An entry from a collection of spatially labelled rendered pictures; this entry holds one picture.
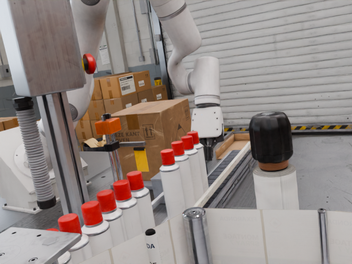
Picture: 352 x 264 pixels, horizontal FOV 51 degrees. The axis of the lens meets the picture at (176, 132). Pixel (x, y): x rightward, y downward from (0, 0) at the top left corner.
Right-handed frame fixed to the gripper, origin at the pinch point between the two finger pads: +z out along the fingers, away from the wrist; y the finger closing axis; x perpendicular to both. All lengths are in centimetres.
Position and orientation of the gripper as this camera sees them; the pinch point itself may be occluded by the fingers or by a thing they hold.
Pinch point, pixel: (208, 154)
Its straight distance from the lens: 119.3
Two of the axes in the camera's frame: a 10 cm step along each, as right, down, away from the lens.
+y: 9.0, -0.6, -4.3
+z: 0.1, 9.9, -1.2
